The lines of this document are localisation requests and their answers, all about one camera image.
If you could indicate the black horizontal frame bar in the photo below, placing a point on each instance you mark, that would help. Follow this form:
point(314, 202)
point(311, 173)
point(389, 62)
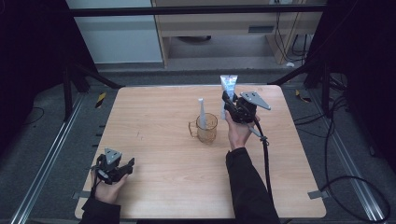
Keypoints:
point(186, 11)

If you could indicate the black yellow floor tape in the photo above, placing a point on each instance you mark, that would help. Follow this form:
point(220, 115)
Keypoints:
point(302, 97)
point(100, 99)

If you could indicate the aluminium floor rail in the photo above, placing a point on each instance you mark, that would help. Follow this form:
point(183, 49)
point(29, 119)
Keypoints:
point(348, 161)
point(46, 158)

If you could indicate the light wooden desk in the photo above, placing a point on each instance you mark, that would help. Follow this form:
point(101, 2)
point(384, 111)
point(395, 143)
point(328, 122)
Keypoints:
point(218, 26)

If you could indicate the grey tape piece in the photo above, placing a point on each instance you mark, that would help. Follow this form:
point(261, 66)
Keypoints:
point(317, 194)
point(80, 195)

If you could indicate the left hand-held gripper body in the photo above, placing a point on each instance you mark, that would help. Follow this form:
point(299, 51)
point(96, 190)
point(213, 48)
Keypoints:
point(109, 168)

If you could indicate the amber transparent cup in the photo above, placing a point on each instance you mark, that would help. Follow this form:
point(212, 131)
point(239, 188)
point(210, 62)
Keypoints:
point(207, 132)

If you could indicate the person's right hand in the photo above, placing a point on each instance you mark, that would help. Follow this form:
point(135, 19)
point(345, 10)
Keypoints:
point(239, 133)

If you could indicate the black metal stand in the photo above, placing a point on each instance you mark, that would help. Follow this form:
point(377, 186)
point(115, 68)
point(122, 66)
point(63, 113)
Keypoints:
point(67, 93)
point(325, 90)

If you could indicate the white electric toothbrush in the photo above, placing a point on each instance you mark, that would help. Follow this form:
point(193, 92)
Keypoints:
point(202, 115)

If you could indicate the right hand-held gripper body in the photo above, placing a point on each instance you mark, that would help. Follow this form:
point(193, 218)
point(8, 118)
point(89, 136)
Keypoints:
point(246, 107)

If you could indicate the white blue toothpaste tube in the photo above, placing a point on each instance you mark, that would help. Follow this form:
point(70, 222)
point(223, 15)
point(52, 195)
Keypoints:
point(229, 83)

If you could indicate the small white floor object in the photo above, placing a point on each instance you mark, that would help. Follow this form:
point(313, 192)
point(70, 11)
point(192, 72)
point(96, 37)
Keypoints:
point(290, 64)

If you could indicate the white cabinet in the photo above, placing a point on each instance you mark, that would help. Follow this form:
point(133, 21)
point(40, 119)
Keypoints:
point(118, 37)

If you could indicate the person's left hand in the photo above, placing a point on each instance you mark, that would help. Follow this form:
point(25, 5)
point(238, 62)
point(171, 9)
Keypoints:
point(107, 189)

